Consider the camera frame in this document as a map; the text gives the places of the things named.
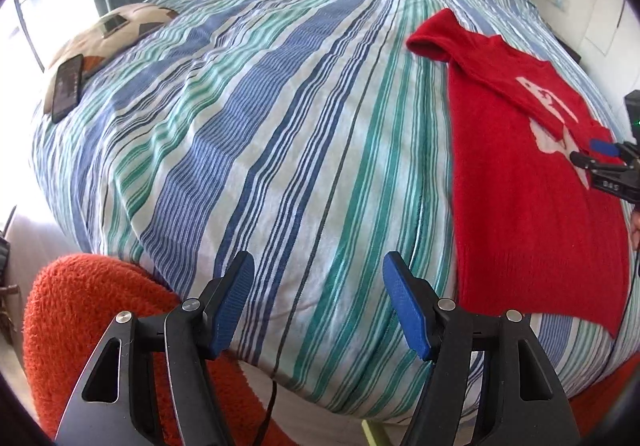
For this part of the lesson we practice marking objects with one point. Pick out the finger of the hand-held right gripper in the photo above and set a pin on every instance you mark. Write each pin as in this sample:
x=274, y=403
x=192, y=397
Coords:
x=605, y=147
x=582, y=159

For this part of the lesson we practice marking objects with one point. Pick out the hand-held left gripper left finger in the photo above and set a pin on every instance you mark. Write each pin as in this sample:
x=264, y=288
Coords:
x=231, y=306

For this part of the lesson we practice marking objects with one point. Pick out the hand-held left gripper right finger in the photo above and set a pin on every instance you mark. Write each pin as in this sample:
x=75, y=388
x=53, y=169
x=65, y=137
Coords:
x=407, y=306

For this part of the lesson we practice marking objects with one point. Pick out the red knitted sweater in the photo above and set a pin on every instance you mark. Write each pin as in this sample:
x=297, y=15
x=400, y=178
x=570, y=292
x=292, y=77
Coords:
x=520, y=206

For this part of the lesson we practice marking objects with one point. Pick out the person's right hand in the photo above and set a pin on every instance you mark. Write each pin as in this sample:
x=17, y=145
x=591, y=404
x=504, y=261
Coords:
x=635, y=228

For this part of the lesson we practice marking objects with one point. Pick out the dark nightstand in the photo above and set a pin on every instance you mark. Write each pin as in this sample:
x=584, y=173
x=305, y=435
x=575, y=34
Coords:
x=575, y=57

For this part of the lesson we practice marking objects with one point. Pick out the white wardrobe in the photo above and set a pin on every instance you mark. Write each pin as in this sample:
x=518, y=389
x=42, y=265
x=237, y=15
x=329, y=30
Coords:
x=607, y=16

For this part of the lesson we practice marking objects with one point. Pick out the light green object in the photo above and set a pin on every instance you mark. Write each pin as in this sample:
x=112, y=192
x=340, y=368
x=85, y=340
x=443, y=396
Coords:
x=374, y=433

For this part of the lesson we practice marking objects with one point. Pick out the orange fluffy rug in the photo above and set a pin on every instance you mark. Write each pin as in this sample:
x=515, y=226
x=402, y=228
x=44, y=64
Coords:
x=65, y=316

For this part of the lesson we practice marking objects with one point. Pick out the striped bedspread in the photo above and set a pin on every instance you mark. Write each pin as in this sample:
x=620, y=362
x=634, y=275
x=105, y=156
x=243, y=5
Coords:
x=280, y=136

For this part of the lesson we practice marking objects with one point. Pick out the black smartphone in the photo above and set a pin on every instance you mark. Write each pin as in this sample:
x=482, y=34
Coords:
x=68, y=87

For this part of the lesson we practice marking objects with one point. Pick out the brown patterned cushion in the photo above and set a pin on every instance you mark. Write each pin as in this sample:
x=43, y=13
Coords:
x=87, y=41

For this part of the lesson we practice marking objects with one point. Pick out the window with railing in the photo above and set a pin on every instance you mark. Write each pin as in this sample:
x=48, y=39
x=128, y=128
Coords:
x=45, y=11

